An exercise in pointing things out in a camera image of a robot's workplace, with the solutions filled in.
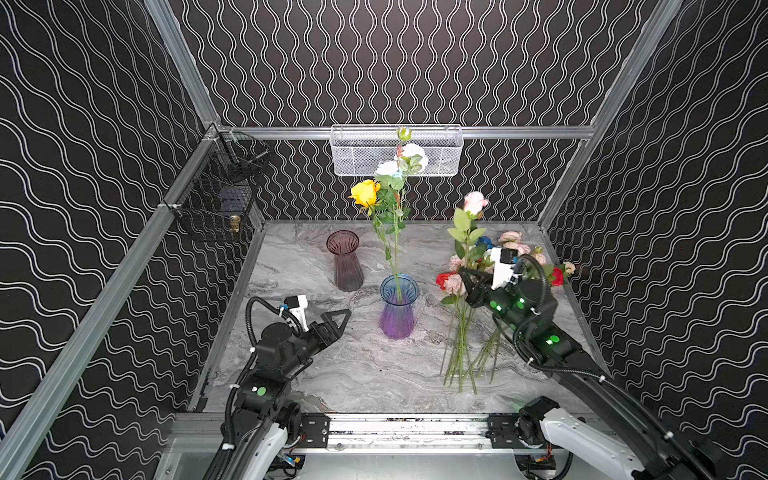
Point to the yellow rose stem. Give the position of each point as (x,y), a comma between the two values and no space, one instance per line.
(382,205)

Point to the blue purple glass vase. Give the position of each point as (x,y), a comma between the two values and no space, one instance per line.
(398,309)

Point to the white flower stem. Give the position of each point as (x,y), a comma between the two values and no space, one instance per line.
(409,159)

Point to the blue flower stem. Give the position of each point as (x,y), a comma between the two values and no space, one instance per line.
(486,242)

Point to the pink spray with red bud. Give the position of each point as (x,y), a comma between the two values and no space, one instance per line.
(485,364)

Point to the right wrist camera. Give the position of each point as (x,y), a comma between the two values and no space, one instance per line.
(504,264)

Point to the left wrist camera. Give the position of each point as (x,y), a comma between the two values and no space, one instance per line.
(296,306)

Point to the red and pink flower stem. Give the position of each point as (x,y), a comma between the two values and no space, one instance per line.
(457,365)

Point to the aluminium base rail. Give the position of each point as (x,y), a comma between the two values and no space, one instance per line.
(446,433)

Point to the black wire wall basket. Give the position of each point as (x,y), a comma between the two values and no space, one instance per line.
(218,204)

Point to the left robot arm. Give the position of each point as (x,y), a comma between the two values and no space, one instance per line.
(260,421)

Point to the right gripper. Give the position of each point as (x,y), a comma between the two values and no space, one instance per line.
(485,280)

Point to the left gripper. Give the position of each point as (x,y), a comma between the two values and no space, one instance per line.
(318,330)

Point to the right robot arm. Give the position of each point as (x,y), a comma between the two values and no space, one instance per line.
(640,446)

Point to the pink rosebud stem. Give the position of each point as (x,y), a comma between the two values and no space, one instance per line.
(466,235)

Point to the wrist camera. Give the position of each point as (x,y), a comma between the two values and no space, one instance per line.
(504,264)
(296,306)

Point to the white mesh wall basket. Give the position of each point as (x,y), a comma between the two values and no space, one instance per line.
(358,150)

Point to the dark pink glass vase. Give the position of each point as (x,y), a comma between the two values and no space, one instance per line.
(348,274)

